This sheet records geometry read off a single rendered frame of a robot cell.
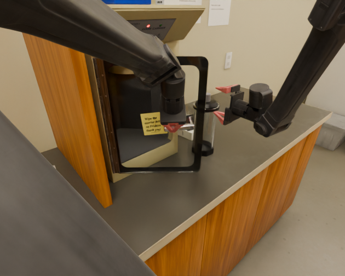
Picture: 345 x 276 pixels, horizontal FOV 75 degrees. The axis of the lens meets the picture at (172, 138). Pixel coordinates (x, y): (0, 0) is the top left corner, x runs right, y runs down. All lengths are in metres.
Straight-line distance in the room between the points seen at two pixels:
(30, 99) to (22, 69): 0.12
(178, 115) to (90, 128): 0.23
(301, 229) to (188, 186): 1.44
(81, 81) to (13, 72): 0.53
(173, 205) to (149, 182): 0.14
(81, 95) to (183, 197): 0.46
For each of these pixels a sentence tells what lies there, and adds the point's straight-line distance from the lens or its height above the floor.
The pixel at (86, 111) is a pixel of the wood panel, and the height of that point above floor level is 1.28.
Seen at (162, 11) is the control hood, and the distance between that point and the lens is 0.65.
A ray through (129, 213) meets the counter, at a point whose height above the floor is 0.94.
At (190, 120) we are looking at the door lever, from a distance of 0.69.
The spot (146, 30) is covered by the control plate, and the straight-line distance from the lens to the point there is 0.68.
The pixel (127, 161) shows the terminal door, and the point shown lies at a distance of 0.79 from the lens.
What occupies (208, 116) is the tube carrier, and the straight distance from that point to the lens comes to 0.90.
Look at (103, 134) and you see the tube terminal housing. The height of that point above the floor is 1.14.
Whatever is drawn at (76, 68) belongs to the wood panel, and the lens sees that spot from 0.57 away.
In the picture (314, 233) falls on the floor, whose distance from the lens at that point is 2.17.
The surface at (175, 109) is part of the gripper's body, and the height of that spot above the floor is 1.29.
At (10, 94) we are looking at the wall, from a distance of 1.09.
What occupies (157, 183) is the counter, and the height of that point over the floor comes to 0.94.
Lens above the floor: 1.50
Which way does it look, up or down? 30 degrees down
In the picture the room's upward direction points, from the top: straight up
